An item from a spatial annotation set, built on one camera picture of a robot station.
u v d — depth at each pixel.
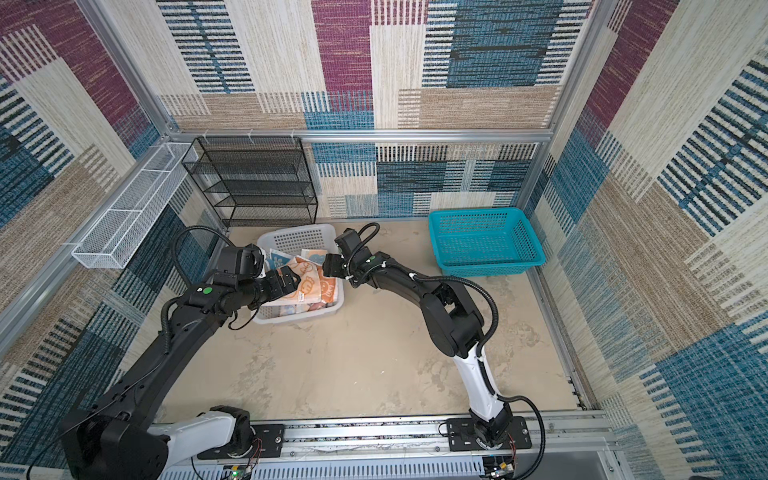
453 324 0.55
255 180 1.09
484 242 1.15
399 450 0.73
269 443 0.73
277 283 0.70
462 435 0.73
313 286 0.92
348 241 0.74
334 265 0.83
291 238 1.05
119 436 0.37
